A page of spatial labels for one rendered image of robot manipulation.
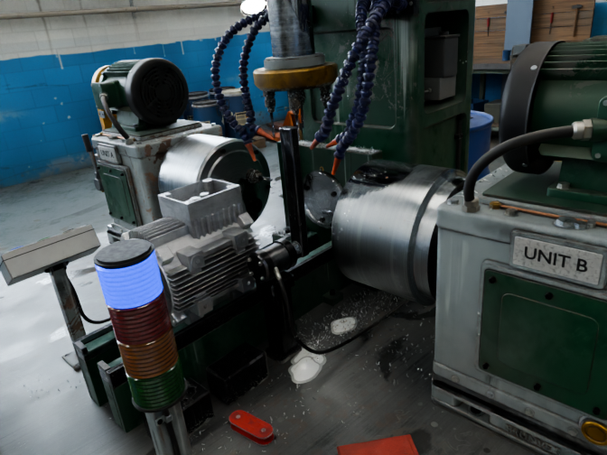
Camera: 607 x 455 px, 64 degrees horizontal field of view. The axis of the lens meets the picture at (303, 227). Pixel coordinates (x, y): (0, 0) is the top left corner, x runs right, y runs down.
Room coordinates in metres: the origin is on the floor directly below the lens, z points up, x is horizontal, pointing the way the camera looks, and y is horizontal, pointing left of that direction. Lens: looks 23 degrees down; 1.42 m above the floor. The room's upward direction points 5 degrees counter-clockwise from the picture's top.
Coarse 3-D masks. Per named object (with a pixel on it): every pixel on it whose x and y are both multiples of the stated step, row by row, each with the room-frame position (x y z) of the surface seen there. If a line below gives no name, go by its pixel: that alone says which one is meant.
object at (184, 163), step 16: (176, 144) 1.27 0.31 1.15; (192, 144) 1.23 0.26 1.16; (208, 144) 1.20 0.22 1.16; (224, 144) 1.19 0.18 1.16; (240, 144) 1.22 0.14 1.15; (176, 160) 1.21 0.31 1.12; (192, 160) 1.17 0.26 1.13; (208, 160) 1.15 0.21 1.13; (224, 160) 1.18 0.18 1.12; (240, 160) 1.21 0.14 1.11; (160, 176) 1.23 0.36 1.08; (176, 176) 1.18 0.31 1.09; (192, 176) 1.14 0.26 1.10; (208, 176) 1.14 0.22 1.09; (224, 176) 1.17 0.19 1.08; (240, 176) 1.21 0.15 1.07; (256, 176) 1.20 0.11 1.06; (160, 192) 1.26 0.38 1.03; (256, 192) 1.24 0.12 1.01; (256, 208) 1.23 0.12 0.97
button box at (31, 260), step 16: (48, 240) 0.86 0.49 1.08; (64, 240) 0.87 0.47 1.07; (80, 240) 0.89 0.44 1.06; (96, 240) 0.90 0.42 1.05; (0, 256) 0.80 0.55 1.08; (16, 256) 0.81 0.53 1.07; (32, 256) 0.82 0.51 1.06; (48, 256) 0.84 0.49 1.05; (64, 256) 0.85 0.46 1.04; (80, 256) 0.91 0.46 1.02; (16, 272) 0.79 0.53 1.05; (32, 272) 0.81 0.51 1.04
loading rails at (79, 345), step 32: (320, 256) 0.99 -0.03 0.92; (256, 288) 0.86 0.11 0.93; (320, 288) 0.99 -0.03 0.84; (224, 320) 0.80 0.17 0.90; (256, 320) 0.85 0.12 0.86; (96, 352) 0.72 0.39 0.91; (192, 352) 0.74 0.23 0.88; (224, 352) 0.79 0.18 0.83; (96, 384) 0.71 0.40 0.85; (128, 384) 0.65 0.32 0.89; (128, 416) 0.64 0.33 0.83
